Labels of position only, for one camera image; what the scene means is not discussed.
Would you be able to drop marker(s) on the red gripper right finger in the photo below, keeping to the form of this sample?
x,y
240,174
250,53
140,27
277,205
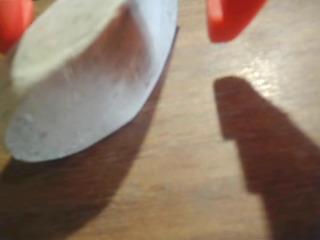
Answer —
x,y
232,20

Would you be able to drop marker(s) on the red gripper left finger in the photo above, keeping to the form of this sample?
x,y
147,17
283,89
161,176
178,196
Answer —
x,y
12,22

